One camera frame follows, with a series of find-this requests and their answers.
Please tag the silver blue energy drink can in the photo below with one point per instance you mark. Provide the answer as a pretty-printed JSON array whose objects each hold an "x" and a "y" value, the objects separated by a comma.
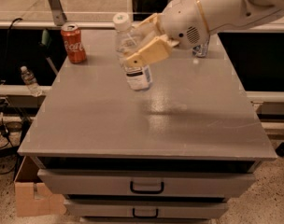
[{"x": 200, "y": 51}]

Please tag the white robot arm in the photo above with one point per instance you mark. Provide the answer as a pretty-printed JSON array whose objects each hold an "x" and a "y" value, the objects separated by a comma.
[{"x": 228, "y": 15}]

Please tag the grey drawer cabinet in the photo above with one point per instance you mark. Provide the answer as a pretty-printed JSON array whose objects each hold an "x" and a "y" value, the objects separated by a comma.
[{"x": 195, "y": 118}]

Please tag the small clear water bottle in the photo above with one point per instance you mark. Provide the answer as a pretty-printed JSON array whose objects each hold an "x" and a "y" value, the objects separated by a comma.
[{"x": 30, "y": 81}]

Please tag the clear tea bottle white cap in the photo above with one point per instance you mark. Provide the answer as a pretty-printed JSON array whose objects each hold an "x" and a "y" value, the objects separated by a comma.
[{"x": 126, "y": 41}]

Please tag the upper grey drawer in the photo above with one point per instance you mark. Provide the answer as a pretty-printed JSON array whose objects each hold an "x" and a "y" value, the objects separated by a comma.
[{"x": 143, "y": 183}]

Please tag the green handled tool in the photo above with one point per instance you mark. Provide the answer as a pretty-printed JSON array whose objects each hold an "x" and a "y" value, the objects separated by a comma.
[{"x": 44, "y": 45}]

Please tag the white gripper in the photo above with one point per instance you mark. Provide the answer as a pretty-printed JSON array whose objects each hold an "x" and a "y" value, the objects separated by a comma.
[{"x": 181, "y": 21}]

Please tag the lower grey drawer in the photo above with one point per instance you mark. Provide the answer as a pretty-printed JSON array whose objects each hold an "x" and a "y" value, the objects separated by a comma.
[{"x": 145, "y": 209}]

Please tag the red Coca-Cola can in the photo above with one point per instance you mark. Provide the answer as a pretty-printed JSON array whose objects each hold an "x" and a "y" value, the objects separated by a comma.
[{"x": 72, "y": 42}]

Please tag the black caster wheel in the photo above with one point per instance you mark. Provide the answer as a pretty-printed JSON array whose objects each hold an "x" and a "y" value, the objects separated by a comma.
[{"x": 280, "y": 150}]

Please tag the left metal bracket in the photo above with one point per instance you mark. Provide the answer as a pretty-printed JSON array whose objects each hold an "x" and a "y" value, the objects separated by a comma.
[{"x": 57, "y": 12}]

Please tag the grey drawer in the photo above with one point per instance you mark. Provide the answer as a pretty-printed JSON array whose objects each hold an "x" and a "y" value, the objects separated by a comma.
[
  {"x": 145, "y": 209},
  {"x": 143, "y": 183}
]

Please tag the cardboard box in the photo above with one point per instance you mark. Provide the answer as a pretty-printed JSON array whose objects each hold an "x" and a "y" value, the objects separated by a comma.
[{"x": 33, "y": 197}]

